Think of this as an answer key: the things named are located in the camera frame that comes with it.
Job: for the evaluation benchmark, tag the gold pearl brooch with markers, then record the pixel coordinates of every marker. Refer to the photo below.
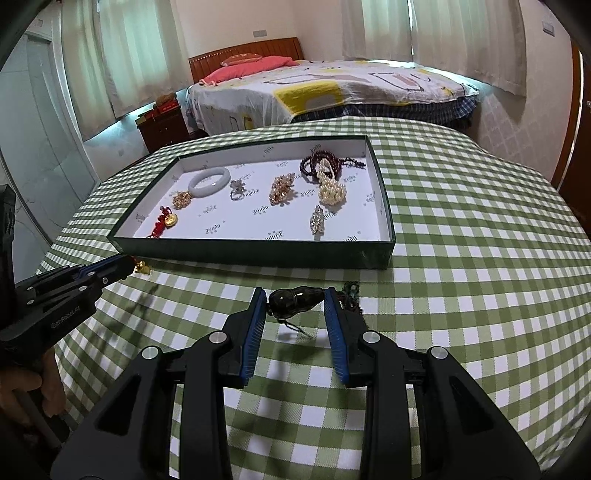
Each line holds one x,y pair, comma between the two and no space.
281,189

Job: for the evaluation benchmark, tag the printed bedspread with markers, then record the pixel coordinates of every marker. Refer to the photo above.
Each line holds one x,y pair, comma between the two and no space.
360,85

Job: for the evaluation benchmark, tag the pink blanket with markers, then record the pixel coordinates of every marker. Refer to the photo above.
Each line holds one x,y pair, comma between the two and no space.
249,67

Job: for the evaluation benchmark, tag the brown plush toy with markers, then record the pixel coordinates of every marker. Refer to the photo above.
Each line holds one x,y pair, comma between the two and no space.
162,98

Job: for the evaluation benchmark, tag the white sheer curtain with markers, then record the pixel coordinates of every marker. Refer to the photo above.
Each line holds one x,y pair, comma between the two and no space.
129,50
461,37

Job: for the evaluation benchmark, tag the red gift box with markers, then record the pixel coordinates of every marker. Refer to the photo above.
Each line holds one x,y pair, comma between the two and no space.
164,109

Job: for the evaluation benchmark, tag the red patterned pillow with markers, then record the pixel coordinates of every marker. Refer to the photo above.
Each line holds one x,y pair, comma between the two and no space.
240,59

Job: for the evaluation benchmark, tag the brown wooden door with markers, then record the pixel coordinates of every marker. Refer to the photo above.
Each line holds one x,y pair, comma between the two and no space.
577,138

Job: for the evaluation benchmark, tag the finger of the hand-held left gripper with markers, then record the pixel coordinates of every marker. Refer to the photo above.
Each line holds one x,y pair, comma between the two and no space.
101,266
87,290

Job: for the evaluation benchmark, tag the pale jade bangle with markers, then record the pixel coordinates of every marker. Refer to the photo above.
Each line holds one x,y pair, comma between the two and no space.
198,189

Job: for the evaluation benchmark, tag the pink gold brooch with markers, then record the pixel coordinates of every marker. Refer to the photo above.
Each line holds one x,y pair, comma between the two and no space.
181,201

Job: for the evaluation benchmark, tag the red knot charm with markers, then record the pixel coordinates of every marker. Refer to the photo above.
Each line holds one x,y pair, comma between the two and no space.
142,266
170,220

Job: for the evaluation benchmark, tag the white wardrobe door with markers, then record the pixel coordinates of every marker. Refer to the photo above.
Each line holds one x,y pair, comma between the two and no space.
41,138

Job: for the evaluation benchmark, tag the blue plaid bed sheet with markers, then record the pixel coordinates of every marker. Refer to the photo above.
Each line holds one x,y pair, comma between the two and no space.
415,110

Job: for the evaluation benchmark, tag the dark wooden nightstand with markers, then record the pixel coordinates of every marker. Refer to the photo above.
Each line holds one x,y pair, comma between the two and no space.
166,131

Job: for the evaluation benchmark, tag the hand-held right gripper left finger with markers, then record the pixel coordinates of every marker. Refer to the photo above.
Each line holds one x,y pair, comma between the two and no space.
251,341

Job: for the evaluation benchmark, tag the green checked tablecloth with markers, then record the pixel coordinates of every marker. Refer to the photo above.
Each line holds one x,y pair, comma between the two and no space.
461,277

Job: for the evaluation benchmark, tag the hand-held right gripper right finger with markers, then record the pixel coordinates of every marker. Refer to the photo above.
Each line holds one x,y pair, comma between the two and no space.
334,337

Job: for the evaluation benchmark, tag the wooden bed headboard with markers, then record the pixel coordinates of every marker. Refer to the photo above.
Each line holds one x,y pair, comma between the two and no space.
249,48

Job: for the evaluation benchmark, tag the silver rhinestone brooch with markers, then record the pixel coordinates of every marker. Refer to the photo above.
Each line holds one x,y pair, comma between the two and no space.
317,220

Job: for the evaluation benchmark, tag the person's left hand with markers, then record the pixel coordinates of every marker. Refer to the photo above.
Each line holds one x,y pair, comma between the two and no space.
23,383

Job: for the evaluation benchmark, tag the green jewelry tray box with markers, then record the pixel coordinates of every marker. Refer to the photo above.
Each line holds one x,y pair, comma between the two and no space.
286,249

